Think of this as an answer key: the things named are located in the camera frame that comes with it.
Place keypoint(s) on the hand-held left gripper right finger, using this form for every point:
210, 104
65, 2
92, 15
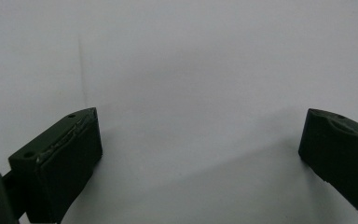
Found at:
341, 152

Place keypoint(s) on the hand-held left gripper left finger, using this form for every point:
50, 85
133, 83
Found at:
62, 155

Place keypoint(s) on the white-topped wooden table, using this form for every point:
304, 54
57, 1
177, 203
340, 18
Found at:
199, 62

